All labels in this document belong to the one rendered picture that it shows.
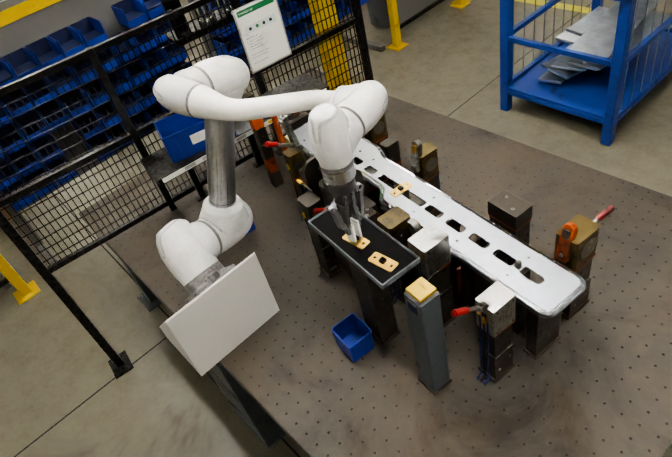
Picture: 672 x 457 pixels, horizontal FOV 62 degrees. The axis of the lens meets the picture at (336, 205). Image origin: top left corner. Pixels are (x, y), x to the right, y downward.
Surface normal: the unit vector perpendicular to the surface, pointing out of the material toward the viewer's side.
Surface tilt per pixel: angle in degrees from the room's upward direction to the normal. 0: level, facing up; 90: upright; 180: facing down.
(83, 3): 90
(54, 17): 90
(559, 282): 0
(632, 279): 0
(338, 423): 0
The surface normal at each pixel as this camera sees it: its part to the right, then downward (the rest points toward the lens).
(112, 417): -0.20, -0.73
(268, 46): 0.58, 0.45
